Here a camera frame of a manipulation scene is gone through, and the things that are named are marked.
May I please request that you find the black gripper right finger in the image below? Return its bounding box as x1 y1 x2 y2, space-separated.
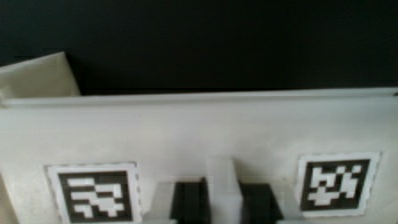
239 183 284 224

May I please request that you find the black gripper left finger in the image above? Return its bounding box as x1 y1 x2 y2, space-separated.
170 179 211 224

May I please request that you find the white cabinet body box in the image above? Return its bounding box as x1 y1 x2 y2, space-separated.
0 53 398 224

